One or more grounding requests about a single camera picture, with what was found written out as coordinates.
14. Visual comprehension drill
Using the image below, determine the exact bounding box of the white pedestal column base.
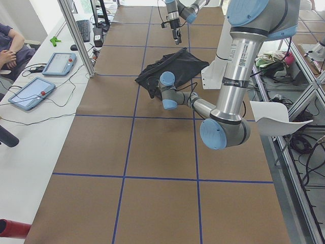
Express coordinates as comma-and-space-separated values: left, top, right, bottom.
201, 17, 233, 89

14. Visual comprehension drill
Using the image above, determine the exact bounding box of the black foam handle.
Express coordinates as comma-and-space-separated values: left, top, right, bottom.
0, 126, 19, 147

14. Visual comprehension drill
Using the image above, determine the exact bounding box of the lower blue teach pendant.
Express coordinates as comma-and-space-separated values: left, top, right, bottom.
8, 77, 56, 111

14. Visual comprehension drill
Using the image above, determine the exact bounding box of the black computer keyboard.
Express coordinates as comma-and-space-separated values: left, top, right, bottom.
76, 20, 90, 42

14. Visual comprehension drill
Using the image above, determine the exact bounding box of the blue teach pendant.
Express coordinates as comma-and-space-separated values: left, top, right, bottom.
42, 52, 77, 76
8, 77, 56, 111

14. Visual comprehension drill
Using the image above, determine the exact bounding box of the pile of colourful cloths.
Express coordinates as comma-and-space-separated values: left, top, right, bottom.
255, 50, 295, 78

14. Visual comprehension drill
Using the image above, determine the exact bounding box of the black power adapter box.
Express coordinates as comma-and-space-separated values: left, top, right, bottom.
92, 27, 104, 47

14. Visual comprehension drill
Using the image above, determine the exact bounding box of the green plastic clamp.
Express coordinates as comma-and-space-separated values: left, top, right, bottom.
50, 36, 61, 47

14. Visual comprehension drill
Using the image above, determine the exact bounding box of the upper blue teach pendant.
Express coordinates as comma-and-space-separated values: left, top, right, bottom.
42, 52, 77, 76

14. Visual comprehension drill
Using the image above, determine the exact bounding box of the black computer mouse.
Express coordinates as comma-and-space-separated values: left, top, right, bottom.
70, 44, 78, 51

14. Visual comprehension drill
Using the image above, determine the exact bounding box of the black t-shirt with logo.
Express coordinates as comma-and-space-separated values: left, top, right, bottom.
135, 48, 209, 91

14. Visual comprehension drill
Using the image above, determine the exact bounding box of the seated person in purple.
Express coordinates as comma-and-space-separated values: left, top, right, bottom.
1, 23, 36, 81

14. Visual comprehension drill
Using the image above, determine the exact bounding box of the aluminium frame post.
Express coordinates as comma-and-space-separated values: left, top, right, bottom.
58, 0, 95, 78

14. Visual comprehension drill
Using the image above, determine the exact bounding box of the aluminium side frame rack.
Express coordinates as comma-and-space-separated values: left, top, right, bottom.
243, 27, 325, 244

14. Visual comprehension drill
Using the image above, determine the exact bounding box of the red cylinder object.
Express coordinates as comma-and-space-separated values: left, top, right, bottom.
1, 219, 31, 239

